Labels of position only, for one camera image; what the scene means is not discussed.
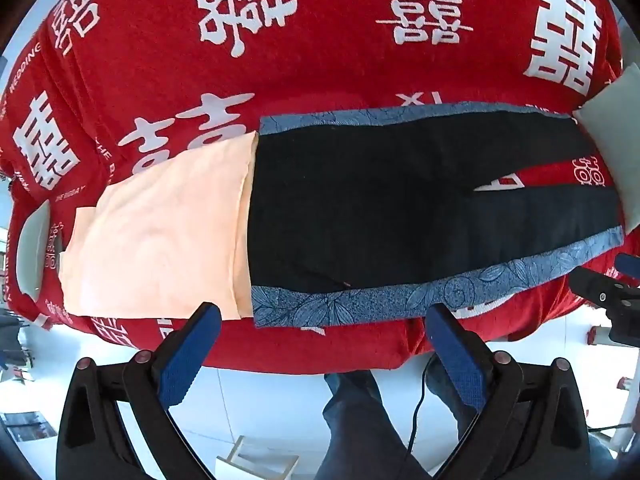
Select red printed blanket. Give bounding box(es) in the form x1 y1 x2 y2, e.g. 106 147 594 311
0 0 626 376

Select white wooden frame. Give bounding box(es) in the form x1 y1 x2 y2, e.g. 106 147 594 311
216 435 301 480

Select black cable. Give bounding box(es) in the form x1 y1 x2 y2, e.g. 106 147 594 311
404 357 438 461

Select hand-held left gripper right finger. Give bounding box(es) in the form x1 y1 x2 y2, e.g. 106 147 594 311
424 302 596 480

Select black pants with blue trim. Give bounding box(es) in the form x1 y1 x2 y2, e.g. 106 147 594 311
246 101 626 328

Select peach cloth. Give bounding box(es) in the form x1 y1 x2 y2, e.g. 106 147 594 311
59 132 258 321

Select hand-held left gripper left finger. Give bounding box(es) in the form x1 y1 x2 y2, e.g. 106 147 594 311
57 301 223 480

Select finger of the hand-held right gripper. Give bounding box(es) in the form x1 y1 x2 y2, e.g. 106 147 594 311
615 253 640 278
570 266 640 311

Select white pillow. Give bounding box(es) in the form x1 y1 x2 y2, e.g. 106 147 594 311
15 200 63 298
572 62 640 233

